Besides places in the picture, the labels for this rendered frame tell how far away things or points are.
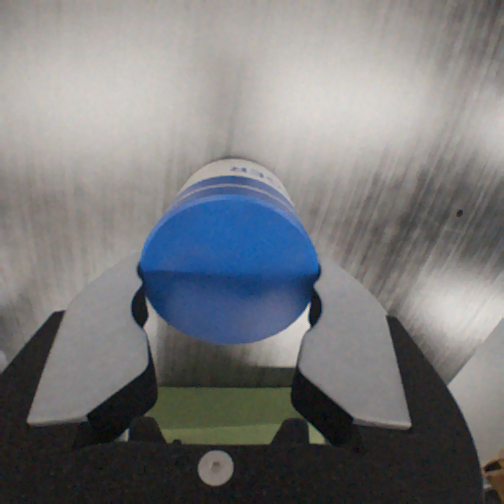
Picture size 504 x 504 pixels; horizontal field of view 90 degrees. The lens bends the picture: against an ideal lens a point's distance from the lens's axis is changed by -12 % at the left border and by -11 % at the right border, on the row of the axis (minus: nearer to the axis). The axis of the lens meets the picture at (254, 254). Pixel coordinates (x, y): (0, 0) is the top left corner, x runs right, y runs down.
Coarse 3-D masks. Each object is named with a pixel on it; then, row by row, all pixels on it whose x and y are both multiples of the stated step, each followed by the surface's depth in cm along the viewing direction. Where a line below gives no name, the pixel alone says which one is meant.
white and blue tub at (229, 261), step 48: (192, 192) 10; (240, 192) 10; (192, 240) 10; (240, 240) 10; (288, 240) 10; (144, 288) 11; (192, 288) 11; (240, 288) 11; (288, 288) 11; (192, 336) 12; (240, 336) 12
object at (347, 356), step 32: (320, 256) 12; (320, 288) 10; (352, 288) 10; (320, 320) 8; (352, 320) 8; (384, 320) 9; (320, 352) 7; (352, 352) 7; (384, 352) 7; (320, 384) 6; (352, 384) 6; (384, 384) 6; (320, 416) 7; (352, 416) 6; (384, 416) 6
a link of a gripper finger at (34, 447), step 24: (48, 336) 7; (24, 360) 6; (0, 384) 6; (24, 384) 6; (0, 408) 5; (24, 408) 5; (0, 432) 5; (24, 432) 5; (48, 432) 5; (72, 432) 5; (0, 456) 4; (24, 456) 4; (48, 456) 5; (0, 480) 4
